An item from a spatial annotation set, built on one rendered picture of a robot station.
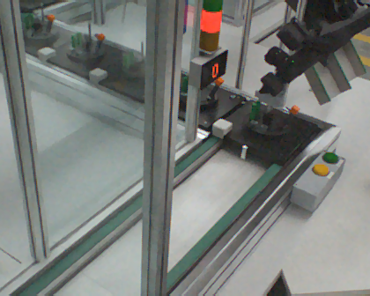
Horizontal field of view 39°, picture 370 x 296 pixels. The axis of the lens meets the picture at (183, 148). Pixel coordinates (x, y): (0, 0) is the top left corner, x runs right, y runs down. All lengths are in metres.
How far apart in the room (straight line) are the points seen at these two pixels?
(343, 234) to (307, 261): 0.15
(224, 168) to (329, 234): 0.34
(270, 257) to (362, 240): 0.26
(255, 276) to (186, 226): 0.20
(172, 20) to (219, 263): 0.72
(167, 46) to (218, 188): 0.90
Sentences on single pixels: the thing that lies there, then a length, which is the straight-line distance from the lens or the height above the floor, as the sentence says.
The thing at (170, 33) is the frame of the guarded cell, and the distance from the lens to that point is 0.56.
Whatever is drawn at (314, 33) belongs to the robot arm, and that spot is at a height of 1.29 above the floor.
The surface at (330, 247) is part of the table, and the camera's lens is 1.42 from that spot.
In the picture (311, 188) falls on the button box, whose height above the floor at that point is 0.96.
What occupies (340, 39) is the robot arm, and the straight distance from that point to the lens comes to 1.40.
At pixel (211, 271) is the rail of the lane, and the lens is 1.16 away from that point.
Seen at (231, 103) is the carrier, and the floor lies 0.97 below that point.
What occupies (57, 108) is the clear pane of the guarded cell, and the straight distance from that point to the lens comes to 0.48.
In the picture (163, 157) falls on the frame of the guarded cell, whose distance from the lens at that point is 0.64.
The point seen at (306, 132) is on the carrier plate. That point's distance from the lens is 1.62.
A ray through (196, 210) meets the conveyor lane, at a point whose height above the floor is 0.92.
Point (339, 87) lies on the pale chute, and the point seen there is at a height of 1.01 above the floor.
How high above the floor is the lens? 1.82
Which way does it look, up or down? 36 degrees down
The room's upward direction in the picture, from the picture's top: 4 degrees clockwise
